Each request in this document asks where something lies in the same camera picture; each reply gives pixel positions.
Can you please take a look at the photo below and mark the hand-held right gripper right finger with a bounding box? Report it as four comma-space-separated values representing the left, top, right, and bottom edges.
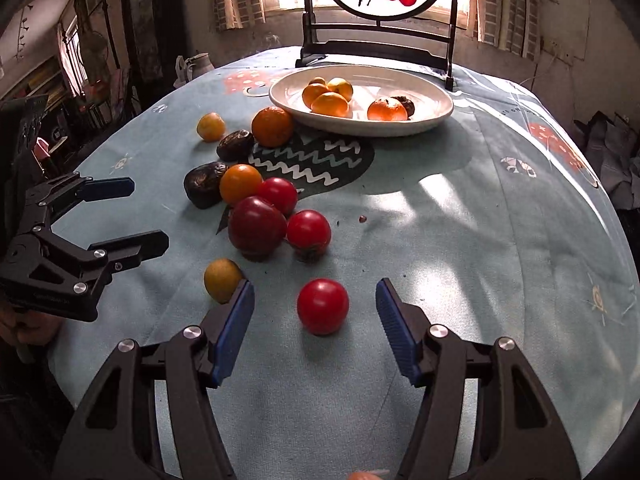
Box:
375, 277, 584, 480

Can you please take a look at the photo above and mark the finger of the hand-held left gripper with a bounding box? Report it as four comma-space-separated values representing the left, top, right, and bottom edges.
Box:
0, 225, 171, 322
24, 172, 136, 232

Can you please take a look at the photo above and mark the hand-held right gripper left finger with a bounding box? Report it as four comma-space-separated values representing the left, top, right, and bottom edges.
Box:
51, 279, 256, 480

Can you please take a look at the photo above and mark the bright red tomato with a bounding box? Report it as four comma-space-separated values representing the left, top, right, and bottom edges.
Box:
297, 278, 350, 336

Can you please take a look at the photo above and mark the white oval plate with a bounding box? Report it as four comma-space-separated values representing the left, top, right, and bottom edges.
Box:
269, 65, 455, 138

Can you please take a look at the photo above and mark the person's left hand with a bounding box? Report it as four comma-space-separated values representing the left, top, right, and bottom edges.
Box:
0, 304, 64, 349

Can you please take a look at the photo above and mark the yellow-brown round fruit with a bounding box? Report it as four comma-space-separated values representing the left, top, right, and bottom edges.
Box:
204, 258, 246, 305

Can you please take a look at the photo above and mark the dark red apple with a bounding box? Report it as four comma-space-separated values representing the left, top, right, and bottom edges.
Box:
228, 196, 289, 261

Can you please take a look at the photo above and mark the small yellow fruit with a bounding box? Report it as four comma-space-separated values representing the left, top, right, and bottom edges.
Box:
196, 112, 226, 143

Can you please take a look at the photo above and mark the light blue printed tablecloth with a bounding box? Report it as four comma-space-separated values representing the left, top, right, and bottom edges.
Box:
47, 45, 633, 480

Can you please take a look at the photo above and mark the red tomato with stem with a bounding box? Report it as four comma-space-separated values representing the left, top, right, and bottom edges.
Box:
286, 210, 332, 262

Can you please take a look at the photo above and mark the dark tall cabinet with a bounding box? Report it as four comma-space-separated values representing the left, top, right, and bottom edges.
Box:
121, 0, 167, 86

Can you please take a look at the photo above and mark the large orange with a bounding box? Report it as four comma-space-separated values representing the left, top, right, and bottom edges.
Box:
251, 106, 294, 148

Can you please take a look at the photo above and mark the reddish orange tangerine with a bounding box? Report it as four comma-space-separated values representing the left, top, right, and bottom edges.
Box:
367, 96, 409, 122

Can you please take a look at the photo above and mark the yellow citrus fruit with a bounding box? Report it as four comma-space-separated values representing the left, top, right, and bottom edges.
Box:
327, 77, 354, 103

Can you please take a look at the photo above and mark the dark cloth pile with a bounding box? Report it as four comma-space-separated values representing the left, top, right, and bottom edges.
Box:
574, 110, 640, 211

